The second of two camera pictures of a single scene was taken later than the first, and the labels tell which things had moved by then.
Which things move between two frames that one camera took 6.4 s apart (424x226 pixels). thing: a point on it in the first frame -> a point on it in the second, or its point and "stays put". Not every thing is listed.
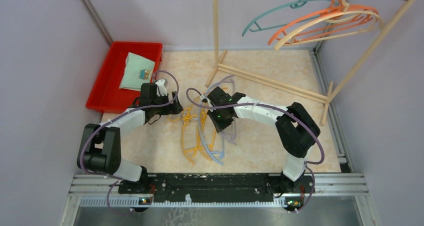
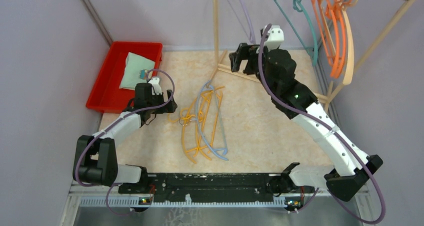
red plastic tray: x=106 y=96 stays put
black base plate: x=219 y=187 stays put
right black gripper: x=219 y=126 -> x=244 y=52
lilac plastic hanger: x=233 y=139 -> x=252 y=39
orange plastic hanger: x=332 y=9 -> x=335 y=71
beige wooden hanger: x=288 y=40 -> x=348 y=76
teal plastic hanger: x=253 y=26 -> x=315 y=56
